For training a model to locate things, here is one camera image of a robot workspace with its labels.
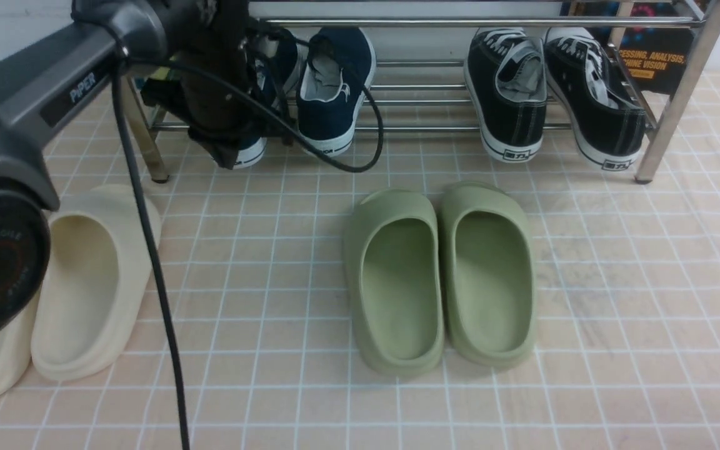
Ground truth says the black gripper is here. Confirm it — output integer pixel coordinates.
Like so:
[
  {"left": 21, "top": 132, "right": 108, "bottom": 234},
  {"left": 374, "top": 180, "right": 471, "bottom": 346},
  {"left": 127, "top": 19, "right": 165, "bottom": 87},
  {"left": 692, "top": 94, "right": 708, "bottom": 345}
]
[{"left": 141, "top": 1, "right": 271, "bottom": 170}]

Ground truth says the navy slip-on shoe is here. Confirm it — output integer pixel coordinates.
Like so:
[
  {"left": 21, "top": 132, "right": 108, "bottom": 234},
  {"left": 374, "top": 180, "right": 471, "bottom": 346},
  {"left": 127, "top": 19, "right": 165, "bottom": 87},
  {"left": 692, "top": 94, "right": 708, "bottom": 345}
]
[
  {"left": 226, "top": 28, "right": 301, "bottom": 170},
  {"left": 296, "top": 27, "right": 377, "bottom": 156}
]

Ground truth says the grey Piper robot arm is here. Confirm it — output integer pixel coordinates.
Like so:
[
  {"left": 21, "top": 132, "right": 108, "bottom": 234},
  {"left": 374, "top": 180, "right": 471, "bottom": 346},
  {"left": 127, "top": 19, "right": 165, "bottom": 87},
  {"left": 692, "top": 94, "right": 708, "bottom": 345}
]
[{"left": 0, "top": 1, "right": 253, "bottom": 331}]

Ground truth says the metal shoe rack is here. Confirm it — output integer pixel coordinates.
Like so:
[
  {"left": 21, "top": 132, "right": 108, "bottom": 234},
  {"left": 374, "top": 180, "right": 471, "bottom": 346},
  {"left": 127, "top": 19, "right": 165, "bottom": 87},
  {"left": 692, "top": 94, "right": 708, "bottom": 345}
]
[{"left": 115, "top": 1, "right": 720, "bottom": 186}]

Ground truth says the right cream foam slipper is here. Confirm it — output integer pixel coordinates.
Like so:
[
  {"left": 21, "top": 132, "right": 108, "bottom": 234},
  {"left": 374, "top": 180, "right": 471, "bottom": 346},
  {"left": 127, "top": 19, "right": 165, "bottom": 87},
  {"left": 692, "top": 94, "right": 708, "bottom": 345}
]
[{"left": 31, "top": 184, "right": 152, "bottom": 381}]

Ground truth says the left green foam slipper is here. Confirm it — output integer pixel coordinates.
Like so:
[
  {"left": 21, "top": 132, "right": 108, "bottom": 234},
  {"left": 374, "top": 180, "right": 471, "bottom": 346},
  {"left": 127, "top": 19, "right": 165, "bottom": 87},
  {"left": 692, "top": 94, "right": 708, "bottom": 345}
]
[{"left": 342, "top": 188, "right": 444, "bottom": 378}]

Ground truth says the green foam slipper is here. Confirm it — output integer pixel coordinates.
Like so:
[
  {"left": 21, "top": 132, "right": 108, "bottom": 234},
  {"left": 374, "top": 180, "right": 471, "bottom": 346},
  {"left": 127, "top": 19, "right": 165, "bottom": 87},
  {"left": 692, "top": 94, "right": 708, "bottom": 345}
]
[
  {"left": 438, "top": 181, "right": 536, "bottom": 371},
  {"left": 342, "top": 188, "right": 444, "bottom": 378}
]

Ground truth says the left black canvas sneaker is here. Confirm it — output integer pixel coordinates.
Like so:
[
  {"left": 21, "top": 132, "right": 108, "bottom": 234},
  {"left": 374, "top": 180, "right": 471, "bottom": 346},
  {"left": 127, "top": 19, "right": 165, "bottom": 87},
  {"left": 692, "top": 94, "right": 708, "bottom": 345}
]
[{"left": 463, "top": 27, "right": 548, "bottom": 163}]

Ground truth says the black canvas sneaker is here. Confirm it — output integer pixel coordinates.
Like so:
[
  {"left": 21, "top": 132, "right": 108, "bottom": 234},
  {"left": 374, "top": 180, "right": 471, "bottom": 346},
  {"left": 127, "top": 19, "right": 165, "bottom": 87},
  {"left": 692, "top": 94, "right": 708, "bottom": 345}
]
[
  {"left": 463, "top": 27, "right": 548, "bottom": 163},
  {"left": 544, "top": 27, "right": 648, "bottom": 172}
]

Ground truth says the right green foam slipper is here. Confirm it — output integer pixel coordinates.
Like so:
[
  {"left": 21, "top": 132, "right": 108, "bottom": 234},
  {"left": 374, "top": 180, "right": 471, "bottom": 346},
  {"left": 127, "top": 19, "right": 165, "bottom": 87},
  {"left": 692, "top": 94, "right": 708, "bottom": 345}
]
[{"left": 438, "top": 181, "right": 536, "bottom": 371}]

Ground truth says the right black canvas sneaker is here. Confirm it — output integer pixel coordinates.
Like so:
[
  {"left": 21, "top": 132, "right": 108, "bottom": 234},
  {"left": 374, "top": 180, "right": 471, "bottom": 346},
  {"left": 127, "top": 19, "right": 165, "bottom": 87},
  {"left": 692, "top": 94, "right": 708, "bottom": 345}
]
[{"left": 544, "top": 27, "right": 648, "bottom": 172}]

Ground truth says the black book orange text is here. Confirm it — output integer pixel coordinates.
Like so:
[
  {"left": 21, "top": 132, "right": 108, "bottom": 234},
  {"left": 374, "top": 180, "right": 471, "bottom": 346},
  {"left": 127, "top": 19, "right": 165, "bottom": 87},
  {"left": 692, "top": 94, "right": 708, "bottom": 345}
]
[{"left": 560, "top": 3, "right": 698, "bottom": 99}]

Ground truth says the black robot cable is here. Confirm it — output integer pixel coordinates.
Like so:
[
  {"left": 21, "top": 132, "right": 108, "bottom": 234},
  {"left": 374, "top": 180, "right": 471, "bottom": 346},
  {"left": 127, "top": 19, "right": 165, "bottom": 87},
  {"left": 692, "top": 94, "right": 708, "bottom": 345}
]
[{"left": 110, "top": 37, "right": 385, "bottom": 450}]

